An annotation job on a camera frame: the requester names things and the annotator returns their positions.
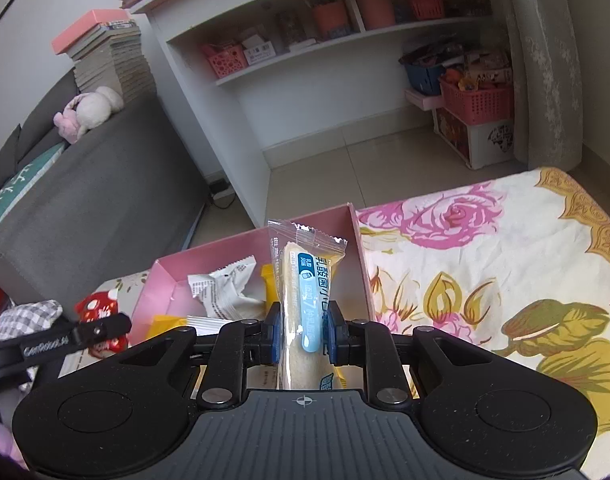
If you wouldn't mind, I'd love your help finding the pink flat box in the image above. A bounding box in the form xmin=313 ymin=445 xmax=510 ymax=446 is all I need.
xmin=51 ymin=9 xmax=136 ymax=55

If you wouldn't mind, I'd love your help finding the white snack packet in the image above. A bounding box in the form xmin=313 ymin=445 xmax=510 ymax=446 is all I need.
xmin=187 ymin=256 xmax=266 ymax=321

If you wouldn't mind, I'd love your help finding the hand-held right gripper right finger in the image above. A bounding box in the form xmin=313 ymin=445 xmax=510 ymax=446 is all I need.
xmin=326 ymin=301 xmax=511 ymax=406

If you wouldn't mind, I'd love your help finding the blue white bread stick packet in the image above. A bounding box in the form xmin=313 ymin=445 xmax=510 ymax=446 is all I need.
xmin=266 ymin=219 xmax=347 ymax=391

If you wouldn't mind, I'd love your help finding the red snack packet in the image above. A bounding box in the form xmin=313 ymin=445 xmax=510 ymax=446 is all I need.
xmin=75 ymin=291 xmax=130 ymax=358

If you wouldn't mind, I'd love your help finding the pink white plush toy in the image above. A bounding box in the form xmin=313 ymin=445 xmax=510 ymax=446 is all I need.
xmin=54 ymin=86 xmax=124 ymax=145

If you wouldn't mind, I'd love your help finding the grey sofa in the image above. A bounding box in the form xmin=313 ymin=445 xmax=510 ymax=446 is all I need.
xmin=0 ymin=67 xmax=211 ymax=311

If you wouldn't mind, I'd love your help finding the pink cardboard box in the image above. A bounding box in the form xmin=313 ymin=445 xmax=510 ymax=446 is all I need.
xmin=127 ymin=202 xmax=377 ymax=396

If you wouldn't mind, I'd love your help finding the blue storage box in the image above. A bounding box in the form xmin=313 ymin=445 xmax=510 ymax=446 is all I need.
xmin=402 ymin=57 xmax=448 ymax=97

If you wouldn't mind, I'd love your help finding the large yellow snack packet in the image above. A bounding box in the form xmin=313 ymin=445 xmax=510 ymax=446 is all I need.
xmin=146 ymin=314 xmax=188 ymax=346

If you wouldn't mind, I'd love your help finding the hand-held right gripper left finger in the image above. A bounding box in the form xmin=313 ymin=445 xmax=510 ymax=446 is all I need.
xmin=105 ymin=301 xmax=282 ymax=409

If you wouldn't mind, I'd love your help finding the clear jar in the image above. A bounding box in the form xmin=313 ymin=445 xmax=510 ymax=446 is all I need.
xmin=275 ymin=7 xmax=306 ymax=43

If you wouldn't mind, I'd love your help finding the white cake packet yellow label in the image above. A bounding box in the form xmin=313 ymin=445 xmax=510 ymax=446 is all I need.
xmin=186 ymin=315 xmax=263 ymax=334

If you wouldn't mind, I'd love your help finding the checked pillow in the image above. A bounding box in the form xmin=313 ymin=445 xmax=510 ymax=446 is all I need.
xmin=0 ymin=301 xmax=66 ymax=411

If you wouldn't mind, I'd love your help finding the teal patterned pillow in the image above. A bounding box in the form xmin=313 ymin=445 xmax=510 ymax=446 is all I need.
xmin=0 ymin=142 xmax=68 ymax=236

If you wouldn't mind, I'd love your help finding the white labelled box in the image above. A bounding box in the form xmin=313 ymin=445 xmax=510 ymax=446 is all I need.
xmin=242 ymin=35 xmax=277 ymax=65

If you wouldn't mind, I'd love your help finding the lace curtain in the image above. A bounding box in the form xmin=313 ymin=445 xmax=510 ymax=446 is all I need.
xmin=498 ymin=0 xmax=583 ymax=171

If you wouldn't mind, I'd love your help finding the pink plastic basket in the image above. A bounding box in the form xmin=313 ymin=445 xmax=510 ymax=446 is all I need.
xmin=438 ymin=72 xmax=515 ymax=127

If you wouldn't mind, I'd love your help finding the white bookshelf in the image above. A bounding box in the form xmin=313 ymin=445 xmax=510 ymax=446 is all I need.
xmin=120 ymin=0 xmax=523 ymax=228

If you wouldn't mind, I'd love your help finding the long yellow snack packet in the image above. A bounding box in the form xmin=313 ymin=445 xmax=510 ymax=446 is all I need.
xmin=261 ymin=265 xmax=282 ymax=313

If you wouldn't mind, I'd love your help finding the small red basket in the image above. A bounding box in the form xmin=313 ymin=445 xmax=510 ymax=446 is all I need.
xmin=410 ymin=0 xmax=445 ymax=20

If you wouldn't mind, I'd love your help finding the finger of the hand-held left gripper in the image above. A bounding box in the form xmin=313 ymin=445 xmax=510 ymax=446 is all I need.
xmin=70 ymin=312 xmax=132 ymax=348

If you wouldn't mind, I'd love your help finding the pink perforated basket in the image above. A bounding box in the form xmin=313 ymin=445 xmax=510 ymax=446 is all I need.
xmin=201 ymin=42 xmax=247 ymax=79

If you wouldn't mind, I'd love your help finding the printed cardboard carton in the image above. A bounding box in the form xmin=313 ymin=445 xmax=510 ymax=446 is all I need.
xmin=462 ymin=50 xmax=513 ymax=83

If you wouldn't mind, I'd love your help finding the white printed storage box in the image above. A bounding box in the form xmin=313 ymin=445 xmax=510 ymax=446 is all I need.
xmin=432 ymin=107 xmax=516 ymax=170

